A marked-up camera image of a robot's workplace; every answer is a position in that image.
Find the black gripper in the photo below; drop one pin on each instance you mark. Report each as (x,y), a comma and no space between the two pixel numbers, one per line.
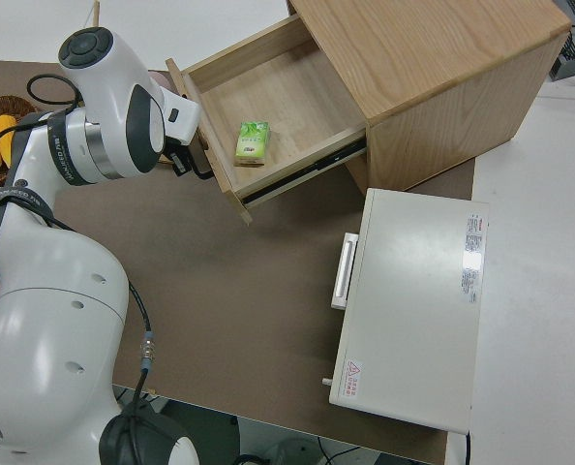
(178,160)

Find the light wooden drawer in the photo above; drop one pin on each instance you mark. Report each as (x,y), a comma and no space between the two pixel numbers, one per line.
(268,97)

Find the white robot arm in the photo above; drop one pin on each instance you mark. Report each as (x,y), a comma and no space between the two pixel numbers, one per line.
(50,339)

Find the green tissue pack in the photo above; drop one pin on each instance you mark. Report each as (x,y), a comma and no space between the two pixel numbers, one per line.
(252,143)

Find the pink mug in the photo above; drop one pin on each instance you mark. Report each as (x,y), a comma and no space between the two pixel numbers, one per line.
(159,80)

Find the wooden mug tree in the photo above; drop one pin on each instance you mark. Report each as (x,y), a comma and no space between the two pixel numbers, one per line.
(94,12)

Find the yellow corn cob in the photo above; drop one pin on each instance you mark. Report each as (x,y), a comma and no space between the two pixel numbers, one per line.
(3,138)

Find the brown wicker basket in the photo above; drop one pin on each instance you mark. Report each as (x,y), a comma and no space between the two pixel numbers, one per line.
(7,104)

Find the light wooden cabinet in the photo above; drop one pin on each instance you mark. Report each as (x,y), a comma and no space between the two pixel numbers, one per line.
(437,72)

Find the white toaster oven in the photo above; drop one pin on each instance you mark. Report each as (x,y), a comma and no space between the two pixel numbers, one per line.
(413,310)

